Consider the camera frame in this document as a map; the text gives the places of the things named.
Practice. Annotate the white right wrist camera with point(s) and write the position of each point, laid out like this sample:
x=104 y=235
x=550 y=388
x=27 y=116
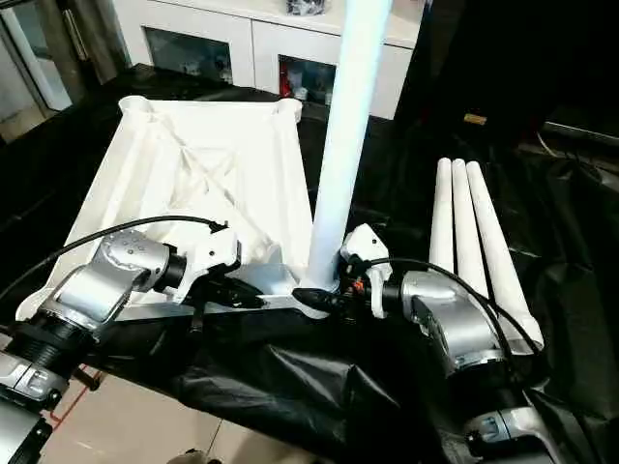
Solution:
x=370 y=251

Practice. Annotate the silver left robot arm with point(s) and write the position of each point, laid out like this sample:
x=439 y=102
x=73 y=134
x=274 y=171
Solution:
x=97 y=285

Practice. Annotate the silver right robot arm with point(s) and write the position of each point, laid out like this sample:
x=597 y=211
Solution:
x=464 y=324

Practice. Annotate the dark metal bar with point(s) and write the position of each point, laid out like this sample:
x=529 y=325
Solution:
x=580 y=131

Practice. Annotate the white plastic table leg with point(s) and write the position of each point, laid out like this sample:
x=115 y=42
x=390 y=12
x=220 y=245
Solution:
x=442 y=217
x=466 y=227
x=345 y=145
x=498 y=261

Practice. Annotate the clear bag of dark parts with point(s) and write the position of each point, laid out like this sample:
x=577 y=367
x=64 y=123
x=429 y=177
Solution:
x=309 y=6

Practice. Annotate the black plastic mat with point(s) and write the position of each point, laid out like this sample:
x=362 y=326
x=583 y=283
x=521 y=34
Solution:
x=300 y=377

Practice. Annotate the red container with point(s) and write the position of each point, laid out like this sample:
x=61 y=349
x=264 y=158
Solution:
x=288 y=84

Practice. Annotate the white sideboard cabinet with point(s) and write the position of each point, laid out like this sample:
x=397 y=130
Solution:
x=242 y=34

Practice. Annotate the grey tripod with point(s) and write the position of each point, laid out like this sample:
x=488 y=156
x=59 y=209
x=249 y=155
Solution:
x=92 y=38

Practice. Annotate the white plastic table top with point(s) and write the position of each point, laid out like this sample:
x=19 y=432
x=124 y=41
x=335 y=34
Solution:
x=193 y=159

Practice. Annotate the black backdrop cloth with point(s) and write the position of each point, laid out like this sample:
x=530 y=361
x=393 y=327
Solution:
x=532 y=58

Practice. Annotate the small yellow label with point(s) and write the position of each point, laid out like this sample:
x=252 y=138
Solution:
x=474 y=119

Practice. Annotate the white jar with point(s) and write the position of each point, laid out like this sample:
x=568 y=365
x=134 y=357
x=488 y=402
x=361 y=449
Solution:
x=302 y=93

